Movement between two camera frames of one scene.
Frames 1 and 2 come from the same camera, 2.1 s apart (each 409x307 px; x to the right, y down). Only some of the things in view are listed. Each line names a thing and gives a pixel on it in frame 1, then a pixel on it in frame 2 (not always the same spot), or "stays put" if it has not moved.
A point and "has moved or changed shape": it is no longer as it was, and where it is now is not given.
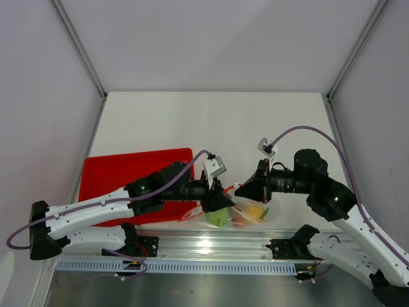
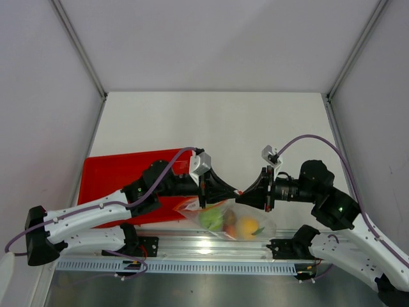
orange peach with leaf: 255,212 to 249,228
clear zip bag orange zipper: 243,213 has moved or changed shape
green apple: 220,218 has moved or changed shape
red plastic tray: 107,174 stays put
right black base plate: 291,249 stays put
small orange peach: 238,221 to 230,229
